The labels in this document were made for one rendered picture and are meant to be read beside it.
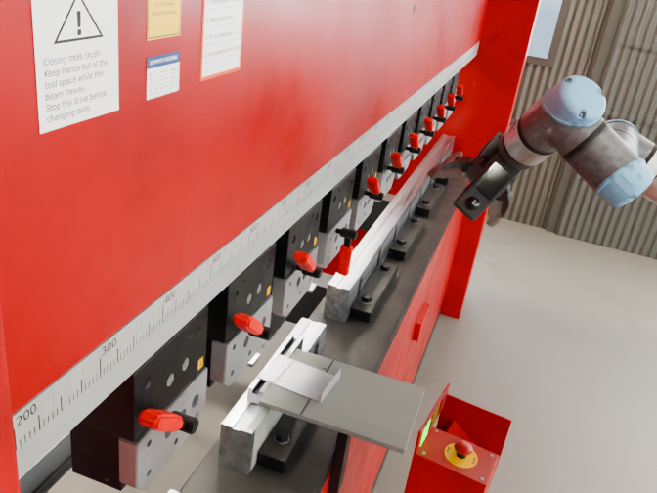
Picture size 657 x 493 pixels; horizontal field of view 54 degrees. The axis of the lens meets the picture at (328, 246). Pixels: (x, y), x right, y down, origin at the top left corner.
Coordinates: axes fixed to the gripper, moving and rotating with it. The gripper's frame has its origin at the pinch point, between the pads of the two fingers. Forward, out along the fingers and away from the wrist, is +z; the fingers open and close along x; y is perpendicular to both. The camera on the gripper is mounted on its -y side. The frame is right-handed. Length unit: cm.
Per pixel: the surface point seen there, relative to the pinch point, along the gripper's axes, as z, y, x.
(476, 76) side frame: 124, 150, 6
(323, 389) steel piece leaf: 16.3, -38.7, -2.4
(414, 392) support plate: 14.5, -28.7, -16.3
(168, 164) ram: -44, -48, 31
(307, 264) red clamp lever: -8.8, -32.4, 14.5
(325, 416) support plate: 11.8, -43.4, -4.6
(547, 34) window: 201, 296, -16
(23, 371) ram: -47, -69, 26
